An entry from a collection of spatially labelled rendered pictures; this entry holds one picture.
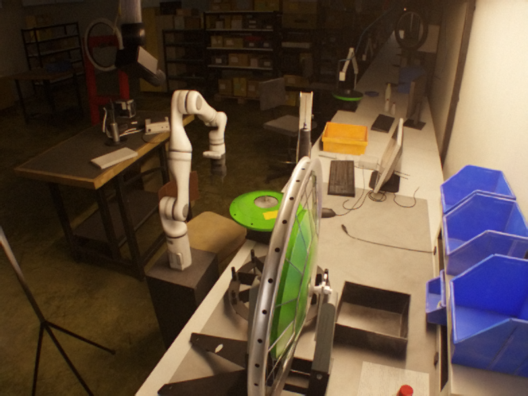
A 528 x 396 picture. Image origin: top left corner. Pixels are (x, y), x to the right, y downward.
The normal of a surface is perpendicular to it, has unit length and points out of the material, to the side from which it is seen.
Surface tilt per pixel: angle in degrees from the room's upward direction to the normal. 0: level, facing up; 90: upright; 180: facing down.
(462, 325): 0
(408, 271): 0
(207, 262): 0
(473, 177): 88
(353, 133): 86
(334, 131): 86
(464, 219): 88
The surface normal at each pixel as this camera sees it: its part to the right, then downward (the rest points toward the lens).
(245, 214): -0.26, -0.69
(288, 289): 0.78, 0.04
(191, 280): 0.00, -0.86
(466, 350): -0.35, 0.51
